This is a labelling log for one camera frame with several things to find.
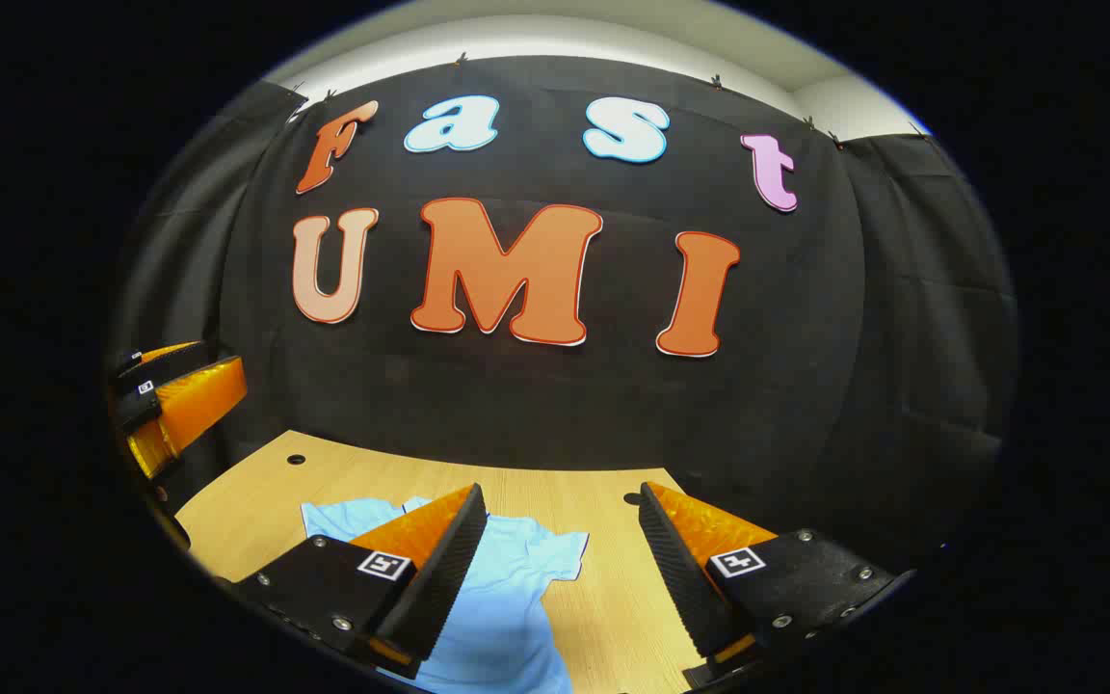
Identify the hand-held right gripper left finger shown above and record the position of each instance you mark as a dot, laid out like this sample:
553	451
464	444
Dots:
439	578

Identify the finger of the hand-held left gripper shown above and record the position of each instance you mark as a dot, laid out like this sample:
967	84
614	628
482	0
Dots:
174	364
198	400

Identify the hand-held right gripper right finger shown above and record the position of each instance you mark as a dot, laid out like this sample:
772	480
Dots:
680	578

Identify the light blue T-shirt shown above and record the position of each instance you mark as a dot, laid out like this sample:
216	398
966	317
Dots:
507	598

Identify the black backdrop cloth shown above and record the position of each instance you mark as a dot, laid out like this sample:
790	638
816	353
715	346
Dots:
536	405

